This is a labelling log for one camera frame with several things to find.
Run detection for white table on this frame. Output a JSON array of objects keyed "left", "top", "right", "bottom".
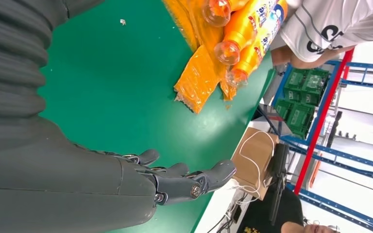
[{"left": 194, "top": 112, "right": 292, "bottom": 233}]

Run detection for yellow taped cardboard mat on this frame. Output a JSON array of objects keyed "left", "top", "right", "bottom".
[{"left": 162, "top": 0, "right": 271, "bottom": 115}]

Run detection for brown cardboard box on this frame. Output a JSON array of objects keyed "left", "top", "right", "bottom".
[{"left": 231, "top": 127, "right": 279, "bottom": 200}]

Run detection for person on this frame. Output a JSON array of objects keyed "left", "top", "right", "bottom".
[
  {"left": 237, "top": 186, "right": 341, "bottom": 233},
  {"left": 270, "top": 0, "right": 373, "bottom": 70}
]

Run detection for green plastic crate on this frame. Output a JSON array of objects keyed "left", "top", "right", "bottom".
[
  {"left": 286, "top": 102, "right": 316, "bottom": 139},
  {"left": 274, "top": 98, "right": 294, "bottom": 120},
  {"left": 302, "top": 69, "right": 330, "bottom": 106},
  {"left": 283, "top": 69, "right": 307, "bottom": 102}
]

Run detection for blue shelf rack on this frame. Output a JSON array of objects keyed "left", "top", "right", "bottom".
[{"left": 270, "top": 60, "right": 373, "bottom": 233}]

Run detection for black tangled cables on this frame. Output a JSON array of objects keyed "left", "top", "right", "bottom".
[{"left": 207, "top": 193, "right": 248, "bottom": 233}]

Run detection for white cable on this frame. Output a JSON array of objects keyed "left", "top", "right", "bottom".
[{"left": 230, "top": 130, "right": 275, "bottom": 206}]

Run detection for red shelf post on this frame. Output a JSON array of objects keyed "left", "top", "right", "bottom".
[{"left": 293, "top": 48, "right": 355, "bottom": 196}]

